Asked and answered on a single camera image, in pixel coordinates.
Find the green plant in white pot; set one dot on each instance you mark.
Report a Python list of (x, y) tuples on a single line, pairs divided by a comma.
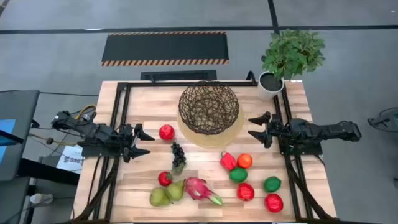
[(292, 53)]

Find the round woven straw mat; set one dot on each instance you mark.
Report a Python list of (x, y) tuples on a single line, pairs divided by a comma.
[(214, 142)]

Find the green pear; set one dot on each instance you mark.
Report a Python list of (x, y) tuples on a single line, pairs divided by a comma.
[(158, 197), (175, 191)]

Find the pink dragon fruit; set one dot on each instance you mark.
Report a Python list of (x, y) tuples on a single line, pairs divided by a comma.
[(197, 188)]

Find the white bottle-shaped object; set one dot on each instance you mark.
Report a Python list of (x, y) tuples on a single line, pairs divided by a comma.
[(40, 198)]

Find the red bell pepper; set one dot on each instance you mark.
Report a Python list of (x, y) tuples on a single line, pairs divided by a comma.
[(228, 161)]

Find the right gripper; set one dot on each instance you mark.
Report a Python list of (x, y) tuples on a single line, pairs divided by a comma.
[(280, 130)]

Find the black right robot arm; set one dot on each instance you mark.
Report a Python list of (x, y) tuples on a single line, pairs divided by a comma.
[(320, 132)]

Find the black clamp knob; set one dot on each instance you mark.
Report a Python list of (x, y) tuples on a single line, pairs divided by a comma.
[(251, 76)]

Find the black grapes with leaf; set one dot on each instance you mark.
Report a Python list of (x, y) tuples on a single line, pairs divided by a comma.
[(178, 157)]

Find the green lime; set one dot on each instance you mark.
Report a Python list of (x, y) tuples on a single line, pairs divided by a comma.
[(238, 175), (272, 184)]

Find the black ribbed rectangular bar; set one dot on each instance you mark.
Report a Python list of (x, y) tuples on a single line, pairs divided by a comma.
[(178, 75)]

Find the black desk crossbar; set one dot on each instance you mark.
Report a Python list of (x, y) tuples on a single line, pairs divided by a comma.
[(46, 171)]

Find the white printed paper sheet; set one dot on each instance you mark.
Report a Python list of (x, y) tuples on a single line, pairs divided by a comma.
[(71, 159)]

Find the blue screen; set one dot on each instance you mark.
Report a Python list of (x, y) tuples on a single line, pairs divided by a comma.
[(6, 127)]

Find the black hazard-striped floor mat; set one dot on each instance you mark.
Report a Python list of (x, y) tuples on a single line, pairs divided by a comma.
[(164, 48)]

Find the red apple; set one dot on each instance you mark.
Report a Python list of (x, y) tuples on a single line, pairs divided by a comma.
[(245, 192), (166, 132), (274, 203)]

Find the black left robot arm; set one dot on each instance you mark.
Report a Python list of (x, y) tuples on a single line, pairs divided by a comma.
[(93, 133)]

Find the orange fruit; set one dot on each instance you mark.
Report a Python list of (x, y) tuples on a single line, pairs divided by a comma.
[(245, 161)]

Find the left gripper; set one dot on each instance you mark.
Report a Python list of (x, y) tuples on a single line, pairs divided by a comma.
[(126, 137)]

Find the black chair base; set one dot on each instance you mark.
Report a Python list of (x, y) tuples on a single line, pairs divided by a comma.
[(385, 119)]

